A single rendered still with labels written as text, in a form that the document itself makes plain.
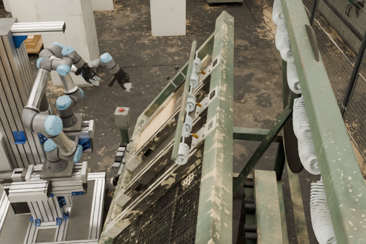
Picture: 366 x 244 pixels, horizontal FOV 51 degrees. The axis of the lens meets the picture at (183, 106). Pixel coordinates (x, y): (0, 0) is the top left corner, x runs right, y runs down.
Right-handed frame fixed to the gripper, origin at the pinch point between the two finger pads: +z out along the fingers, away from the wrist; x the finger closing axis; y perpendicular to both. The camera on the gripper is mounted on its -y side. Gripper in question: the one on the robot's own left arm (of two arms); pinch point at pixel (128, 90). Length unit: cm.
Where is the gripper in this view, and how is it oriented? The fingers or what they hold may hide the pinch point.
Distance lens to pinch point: 306.1
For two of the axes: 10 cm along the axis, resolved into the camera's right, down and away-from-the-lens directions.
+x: -0.6, -6.1, 7.9
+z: 4.7, 6.8, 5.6
